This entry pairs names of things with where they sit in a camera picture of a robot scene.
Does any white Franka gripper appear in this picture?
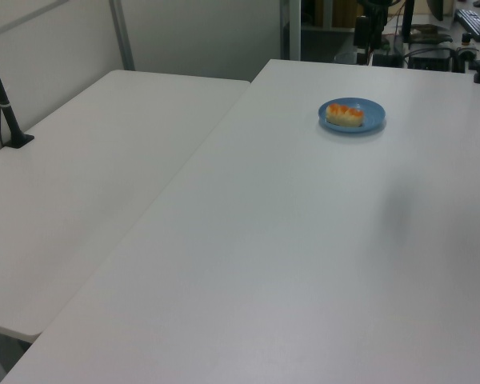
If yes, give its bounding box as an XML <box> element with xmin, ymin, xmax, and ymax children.
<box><xmin>353</xmin><ymin>14</ymin><xmax>386</xmax><ymax>66</ymax></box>

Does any bread roll with orange topping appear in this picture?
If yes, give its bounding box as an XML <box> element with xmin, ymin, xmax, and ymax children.
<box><xmin>325</xmin><ymin>102</ymin><xmax>365</xmax><ymax>127</ymax></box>

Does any wooden shelf unit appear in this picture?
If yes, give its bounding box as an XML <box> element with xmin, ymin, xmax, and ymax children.
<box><xmin>301</xmin><ymin>0</ymin><xmax>358</xmax><ymax>30</ymax></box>

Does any blue round plate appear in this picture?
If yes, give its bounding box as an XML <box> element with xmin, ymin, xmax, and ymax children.
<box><xmin>318</xmin><ymin>97</ymin><xmax>386</xmax><ymax>136</ymax></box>

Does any black controller box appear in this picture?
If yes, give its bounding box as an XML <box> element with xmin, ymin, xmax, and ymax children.
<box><xmin>406</xmin><ymin>47</ymin><xmax>454</xmax><ymax>73</ymax></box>

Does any black keyboard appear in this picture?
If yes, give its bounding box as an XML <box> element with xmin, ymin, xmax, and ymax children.
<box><xmin>453</xmin><ymin>8</ymin><xmax>480</xmax><ymax>36</ymax></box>

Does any black camera stand pole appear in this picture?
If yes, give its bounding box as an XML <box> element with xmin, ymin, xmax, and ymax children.
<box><xmin>0</xmin><ymin>31</ymin><xmax>35</xmax><ymax>151</ymax></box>

